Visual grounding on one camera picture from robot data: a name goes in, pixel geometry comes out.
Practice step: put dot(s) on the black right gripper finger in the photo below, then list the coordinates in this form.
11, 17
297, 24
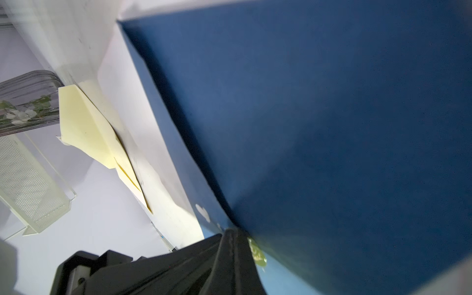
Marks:
219, 265

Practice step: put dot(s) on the dark blue envelope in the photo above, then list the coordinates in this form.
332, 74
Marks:
337, 134

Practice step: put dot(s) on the white sheet of paper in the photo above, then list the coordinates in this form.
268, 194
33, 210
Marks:
167, 205

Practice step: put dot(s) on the pale yellow envelope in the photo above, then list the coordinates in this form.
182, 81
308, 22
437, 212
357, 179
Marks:
83, 126

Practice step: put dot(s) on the white mesh two-tier shelf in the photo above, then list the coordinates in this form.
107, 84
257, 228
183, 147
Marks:
31, 187

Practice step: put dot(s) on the purple ribbed glass vase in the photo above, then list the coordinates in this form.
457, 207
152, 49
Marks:
30, 101

